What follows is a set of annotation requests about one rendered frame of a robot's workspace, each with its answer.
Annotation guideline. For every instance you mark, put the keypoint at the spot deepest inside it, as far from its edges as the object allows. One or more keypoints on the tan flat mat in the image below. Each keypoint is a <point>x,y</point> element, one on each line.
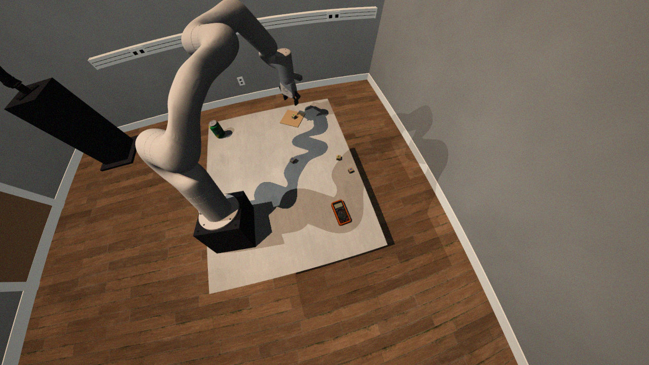
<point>288,120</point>

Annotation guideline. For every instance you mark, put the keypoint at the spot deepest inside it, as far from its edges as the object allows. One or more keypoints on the green drink can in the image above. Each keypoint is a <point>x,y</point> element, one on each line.
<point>216,129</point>

